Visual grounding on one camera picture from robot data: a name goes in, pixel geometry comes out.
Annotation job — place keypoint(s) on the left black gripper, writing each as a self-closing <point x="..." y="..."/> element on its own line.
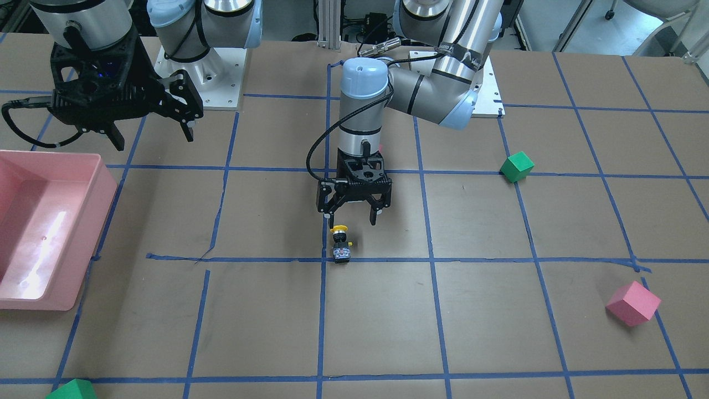
<point x="327" y="200"/>

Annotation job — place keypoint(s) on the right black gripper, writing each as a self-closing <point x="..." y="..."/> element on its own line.
<point x="145" y="71"/>

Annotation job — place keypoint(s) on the yellow push button switch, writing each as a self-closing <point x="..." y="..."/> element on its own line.
<point x="341" y="250"/>

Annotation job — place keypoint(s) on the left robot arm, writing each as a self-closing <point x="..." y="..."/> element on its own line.
<point x="461" y="34"/>

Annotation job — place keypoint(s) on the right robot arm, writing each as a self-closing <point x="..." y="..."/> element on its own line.
<point x="187" y="30"/>

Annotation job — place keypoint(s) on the pink plastic bin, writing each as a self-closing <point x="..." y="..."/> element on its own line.
<point x="53" y="209"/>

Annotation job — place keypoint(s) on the green cube near base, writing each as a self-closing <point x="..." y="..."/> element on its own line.
<point x="517" y="166"/>

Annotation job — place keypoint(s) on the green cube near bin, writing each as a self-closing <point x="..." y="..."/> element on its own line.
<point x="74" y="389"/>

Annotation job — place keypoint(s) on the pink cube far side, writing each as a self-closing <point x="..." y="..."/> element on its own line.
<point x="633" y="304"/>

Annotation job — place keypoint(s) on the aluminium frame post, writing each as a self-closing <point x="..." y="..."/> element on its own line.
<point x="329" y="21"/>

